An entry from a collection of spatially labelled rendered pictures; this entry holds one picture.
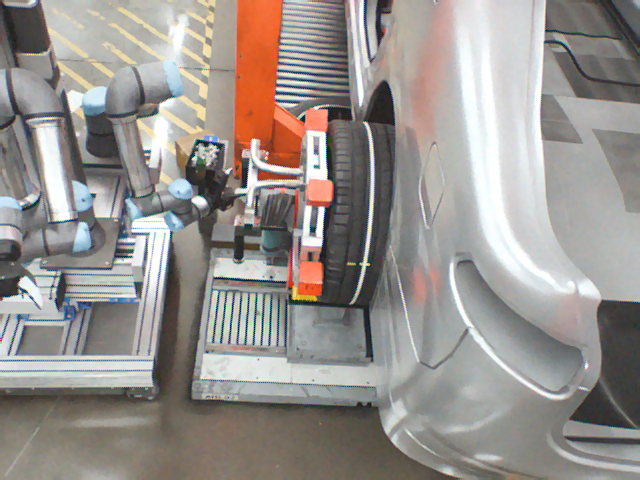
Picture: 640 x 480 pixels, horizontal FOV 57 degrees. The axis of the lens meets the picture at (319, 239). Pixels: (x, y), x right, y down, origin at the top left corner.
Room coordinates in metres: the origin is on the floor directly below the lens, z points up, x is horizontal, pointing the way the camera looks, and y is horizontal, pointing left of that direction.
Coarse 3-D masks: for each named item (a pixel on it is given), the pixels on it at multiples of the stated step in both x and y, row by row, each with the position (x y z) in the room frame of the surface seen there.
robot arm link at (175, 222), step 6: (192, 204) 1.44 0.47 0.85; (192, 210) 1.41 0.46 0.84; (198, 210) 1.43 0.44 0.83; (168, 216) 1.37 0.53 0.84; (174, 216) 1.37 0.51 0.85; (180, 216) 1.37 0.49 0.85; (186, 216) 1.38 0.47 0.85; (192, 216) 1.40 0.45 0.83; (198, 216) 1.42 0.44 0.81; (168, 222) 1.36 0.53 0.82; (174, 222) 1.35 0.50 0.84; (180, 222) 1.36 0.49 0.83; (186, 222) 1.38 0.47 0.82; (192, 222) 1.40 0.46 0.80; (174, 228) 1.34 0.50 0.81; (180, 228) 1.36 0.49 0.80
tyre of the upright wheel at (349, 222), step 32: (352, 128) 1.61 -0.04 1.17; (384, 128) 1.68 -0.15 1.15; (352, 160) 1.46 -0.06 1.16; (384, 160) 1.48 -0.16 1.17; (352, 192) 1.36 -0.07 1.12; (384, 192) 1.37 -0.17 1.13; (352, 224) 1.28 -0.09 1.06; (384, 224) 1.30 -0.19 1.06; (352, 256) 1.23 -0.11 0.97; (352, 288) 1.22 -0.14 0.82
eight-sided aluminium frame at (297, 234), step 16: (304, 144) 1.67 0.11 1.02; (320, 144) 1.56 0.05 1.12; (320, 160) 1.49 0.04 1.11; (320, 176) 1.40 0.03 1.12; (320, 208) 1.34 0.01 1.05; (304, 224) 1.29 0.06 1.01; (320, 224) 1.30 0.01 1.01; (304, 240) 1.26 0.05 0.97; (320, 240) 1.27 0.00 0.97; (304, 256) 1.25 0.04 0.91
